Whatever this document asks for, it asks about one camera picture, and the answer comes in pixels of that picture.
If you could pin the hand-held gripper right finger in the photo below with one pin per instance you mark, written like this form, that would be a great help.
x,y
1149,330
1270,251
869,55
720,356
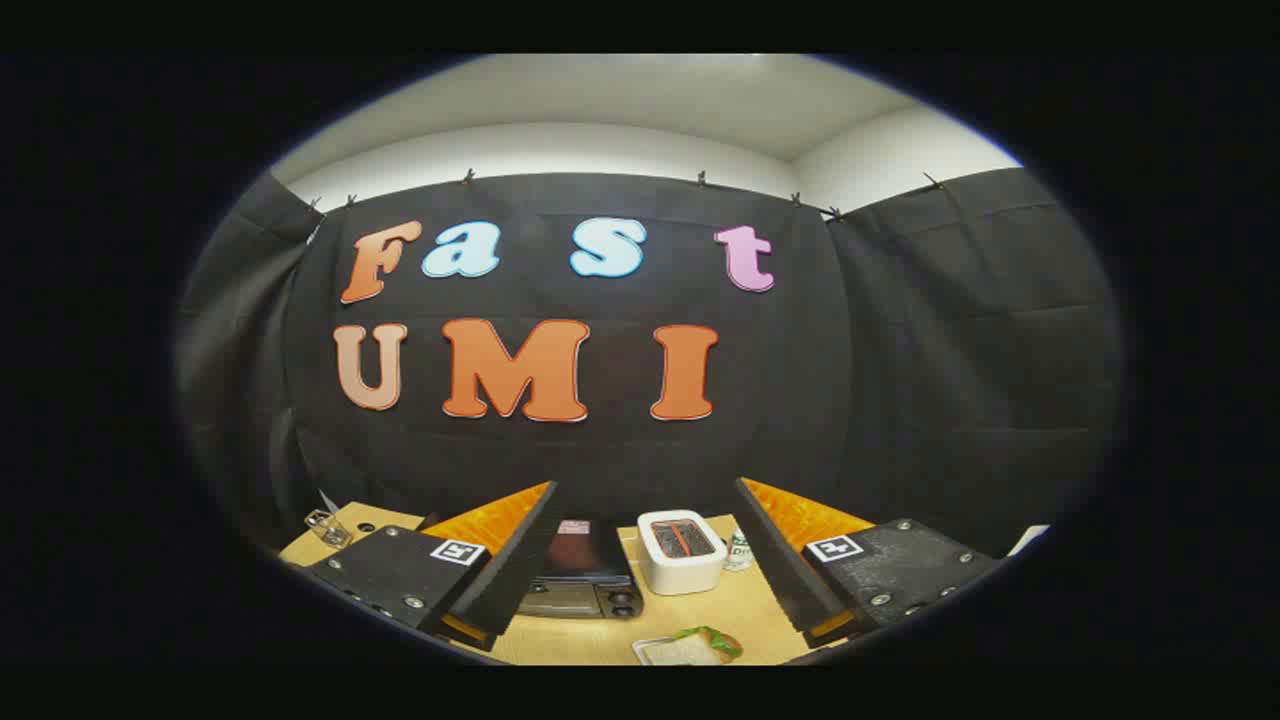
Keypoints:
x,y
780,560

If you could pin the white pop-up toaster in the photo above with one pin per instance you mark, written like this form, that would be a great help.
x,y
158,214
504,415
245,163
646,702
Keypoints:
x,y
680,560

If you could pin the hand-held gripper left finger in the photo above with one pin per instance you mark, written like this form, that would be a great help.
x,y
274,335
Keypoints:
x,y
515,560

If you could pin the lettuce sandwich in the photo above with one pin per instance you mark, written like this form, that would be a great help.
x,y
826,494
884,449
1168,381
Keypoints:
x,y
705,645

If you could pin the black toaster oven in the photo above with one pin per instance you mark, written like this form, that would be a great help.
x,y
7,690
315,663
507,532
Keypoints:
x,y
585,565

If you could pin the white bottle green label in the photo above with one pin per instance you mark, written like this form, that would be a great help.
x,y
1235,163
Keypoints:
x,y
738,552

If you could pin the clear glass cup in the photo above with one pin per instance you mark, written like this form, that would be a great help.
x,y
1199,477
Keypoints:
x,y
328,528

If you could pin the white ribbed tray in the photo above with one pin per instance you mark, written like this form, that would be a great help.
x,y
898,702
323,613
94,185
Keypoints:
x,y
640,652

